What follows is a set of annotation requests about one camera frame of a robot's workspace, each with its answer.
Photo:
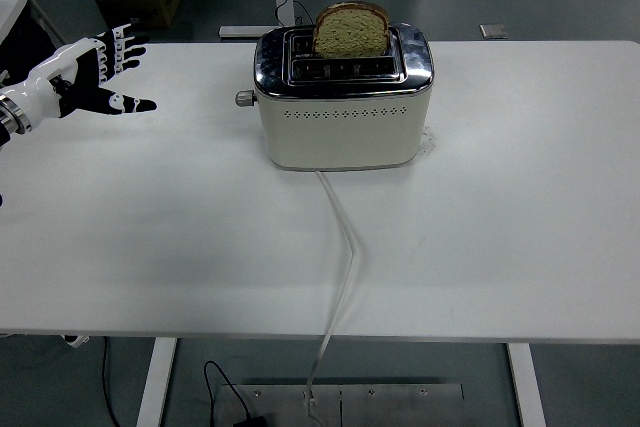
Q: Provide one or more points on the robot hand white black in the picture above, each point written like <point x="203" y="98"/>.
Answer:
<point x="45" y="82"/>

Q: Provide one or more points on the cream toaster chrome top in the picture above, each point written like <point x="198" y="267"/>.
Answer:
<point x="342" y="132"/>

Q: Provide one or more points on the white side table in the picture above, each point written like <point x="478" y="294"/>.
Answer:
<point x="9" y="9"/>

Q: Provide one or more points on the brown cardboard box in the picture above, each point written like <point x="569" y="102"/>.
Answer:
<point x="135" y="9"/>

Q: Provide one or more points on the small white device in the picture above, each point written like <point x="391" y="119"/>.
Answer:
<point x="76" y="341"/>

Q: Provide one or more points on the brown bread slice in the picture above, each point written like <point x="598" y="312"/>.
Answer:
<point x="352" y="34"/>

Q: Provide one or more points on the white table leg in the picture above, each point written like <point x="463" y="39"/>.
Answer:
<point x="157" y="382"/>
<point x="525" y="382"/>

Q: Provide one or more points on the small grey floor plate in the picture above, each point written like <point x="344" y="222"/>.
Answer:
<point x="493" y="30"/>

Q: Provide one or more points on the grey metal plate with screws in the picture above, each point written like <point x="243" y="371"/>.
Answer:
<point x="390" y="404"/>

